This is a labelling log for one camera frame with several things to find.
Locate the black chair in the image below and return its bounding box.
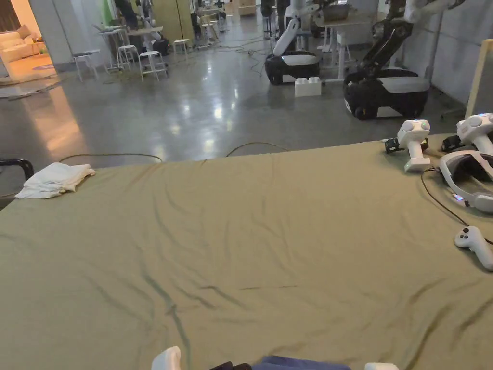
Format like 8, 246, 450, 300
0, 158, 35, 182

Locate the floor cable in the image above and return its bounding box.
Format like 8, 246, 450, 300
225, 142, 292, 158
57, 153, 163, 164

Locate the white hand controller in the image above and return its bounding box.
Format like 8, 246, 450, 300
454, 226, 493, 271

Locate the white headset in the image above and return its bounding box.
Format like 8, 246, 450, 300
439, 151, 493, 215

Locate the spare white hand-held gripper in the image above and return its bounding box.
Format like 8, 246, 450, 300
382, 119, 431, 172
442, 113, 493, 156

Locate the white round stool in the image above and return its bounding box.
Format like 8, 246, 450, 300
138, 50, 169, 81
116, 45, 140, 71
73, 50, 103, 82
173, 39, 194, 59

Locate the bed with olive green sheet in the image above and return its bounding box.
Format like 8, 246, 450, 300
0, 139, 493, 370

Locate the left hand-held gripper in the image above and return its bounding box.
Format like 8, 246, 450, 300
151, 346, 252, 370

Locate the dark blue garment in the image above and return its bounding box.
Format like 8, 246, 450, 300
261, 355, 350, 370

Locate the large white toy brick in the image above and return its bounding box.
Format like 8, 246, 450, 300
295, 77, 323, 97

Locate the white sofa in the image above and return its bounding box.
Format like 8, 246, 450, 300
0, 25, 50, 65

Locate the pale wooden frame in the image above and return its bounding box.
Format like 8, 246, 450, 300
464, 38, 493, 120

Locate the white folded cloth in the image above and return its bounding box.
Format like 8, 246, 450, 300
15, 162, 96, 199

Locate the white-legged table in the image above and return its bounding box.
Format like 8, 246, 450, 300
318, 14, 384, 82

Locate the white and black wheeled robot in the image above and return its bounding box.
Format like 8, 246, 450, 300
264, 0, 321, 86

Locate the black cable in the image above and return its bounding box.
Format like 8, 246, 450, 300
421, 167, 493, 246

